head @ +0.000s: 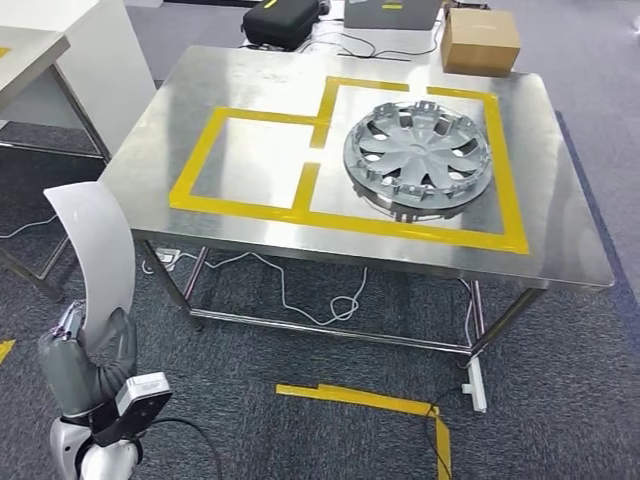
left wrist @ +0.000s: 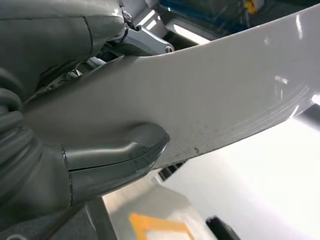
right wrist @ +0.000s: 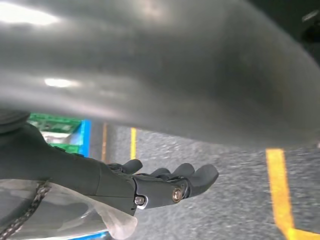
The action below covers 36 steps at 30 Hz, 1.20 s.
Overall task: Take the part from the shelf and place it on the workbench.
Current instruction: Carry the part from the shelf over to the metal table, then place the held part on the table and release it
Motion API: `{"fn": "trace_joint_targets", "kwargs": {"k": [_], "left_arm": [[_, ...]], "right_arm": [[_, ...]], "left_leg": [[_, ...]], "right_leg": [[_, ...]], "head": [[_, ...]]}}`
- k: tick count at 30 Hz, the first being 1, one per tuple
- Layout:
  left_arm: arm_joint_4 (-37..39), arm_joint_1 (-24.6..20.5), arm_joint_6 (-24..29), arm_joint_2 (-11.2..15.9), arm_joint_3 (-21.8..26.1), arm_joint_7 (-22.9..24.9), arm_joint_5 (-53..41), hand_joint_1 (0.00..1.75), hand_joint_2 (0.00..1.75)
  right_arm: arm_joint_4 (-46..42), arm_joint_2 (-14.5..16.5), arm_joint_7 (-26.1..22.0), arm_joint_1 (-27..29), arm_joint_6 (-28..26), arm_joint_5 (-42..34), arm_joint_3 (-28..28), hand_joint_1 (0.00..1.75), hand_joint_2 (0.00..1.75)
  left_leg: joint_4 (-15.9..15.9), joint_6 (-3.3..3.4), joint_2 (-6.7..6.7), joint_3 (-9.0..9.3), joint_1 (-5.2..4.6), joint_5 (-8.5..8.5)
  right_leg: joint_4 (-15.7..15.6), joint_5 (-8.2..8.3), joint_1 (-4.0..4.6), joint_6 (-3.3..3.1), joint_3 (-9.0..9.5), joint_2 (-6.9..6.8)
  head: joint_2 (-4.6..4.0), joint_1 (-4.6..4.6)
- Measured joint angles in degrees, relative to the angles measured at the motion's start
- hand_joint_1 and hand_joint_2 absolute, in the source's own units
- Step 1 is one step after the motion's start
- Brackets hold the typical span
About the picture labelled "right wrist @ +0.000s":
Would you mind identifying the green plastic crate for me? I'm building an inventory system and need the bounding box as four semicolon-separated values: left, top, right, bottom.
29;112;82;155

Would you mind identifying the yellow floor tape strip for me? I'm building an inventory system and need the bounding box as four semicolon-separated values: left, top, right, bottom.
130;127;137;161
266;148;320;240

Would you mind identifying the braided black cable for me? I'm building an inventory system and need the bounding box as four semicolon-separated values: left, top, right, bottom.
0;181;51;240

